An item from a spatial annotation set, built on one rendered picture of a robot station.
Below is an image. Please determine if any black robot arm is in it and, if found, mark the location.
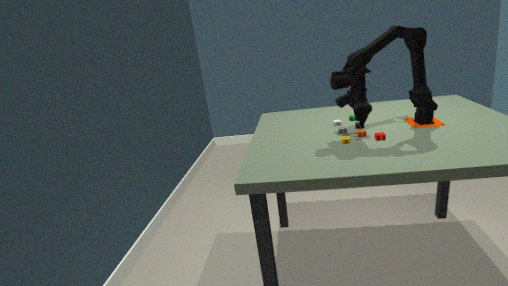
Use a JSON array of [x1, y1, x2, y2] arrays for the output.
[[330, 26, 438, 125]]

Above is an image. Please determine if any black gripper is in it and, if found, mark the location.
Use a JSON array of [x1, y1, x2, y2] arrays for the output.
[[349, 86, 372, 127]]

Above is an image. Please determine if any yellow number block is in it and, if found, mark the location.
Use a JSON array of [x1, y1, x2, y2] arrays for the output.
[[340, 136, 350, 144]]

